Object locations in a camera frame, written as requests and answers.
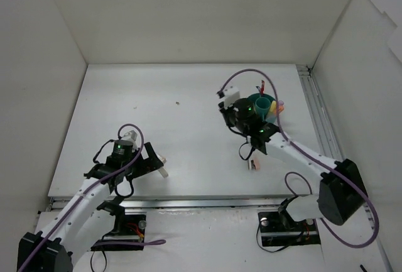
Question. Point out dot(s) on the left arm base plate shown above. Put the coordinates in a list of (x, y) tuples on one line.
[(129, 228)]

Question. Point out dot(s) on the aluminium rail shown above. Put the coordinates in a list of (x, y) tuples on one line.
[(192, 203), (323, 128)]

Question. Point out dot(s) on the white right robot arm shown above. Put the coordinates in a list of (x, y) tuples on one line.
[(336, 200)]

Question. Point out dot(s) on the teal round desk organizer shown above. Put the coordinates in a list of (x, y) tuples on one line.
[(262, 104)]

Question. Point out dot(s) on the aluminium front rail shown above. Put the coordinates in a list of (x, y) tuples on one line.
[(192, 203)]

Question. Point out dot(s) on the aluminium right rail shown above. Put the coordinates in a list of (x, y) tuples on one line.
[(323, 128)]

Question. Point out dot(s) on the white eraser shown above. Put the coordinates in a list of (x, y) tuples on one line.
[(163, 173)]

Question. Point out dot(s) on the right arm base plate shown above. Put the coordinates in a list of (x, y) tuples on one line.
[(275, 234)]

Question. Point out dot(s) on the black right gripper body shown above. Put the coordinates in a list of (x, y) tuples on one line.
[(226, 112)]

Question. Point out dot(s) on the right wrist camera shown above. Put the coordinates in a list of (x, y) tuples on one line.
[(228, 96)]

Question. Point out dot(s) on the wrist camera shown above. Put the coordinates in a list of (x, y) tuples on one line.
[(131, 136), (228, 96)]

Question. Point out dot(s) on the fat yellow highlighter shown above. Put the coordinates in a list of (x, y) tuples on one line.
[(272, 109)]

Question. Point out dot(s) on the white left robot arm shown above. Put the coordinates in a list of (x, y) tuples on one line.
[(90, 214)]

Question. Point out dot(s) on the small white pink stapler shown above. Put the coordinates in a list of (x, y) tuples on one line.
[(254, 164)]

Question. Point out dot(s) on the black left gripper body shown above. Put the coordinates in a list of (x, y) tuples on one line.
[(151, 159)]

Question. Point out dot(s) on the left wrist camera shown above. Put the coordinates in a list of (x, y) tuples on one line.
[(131, 136)]

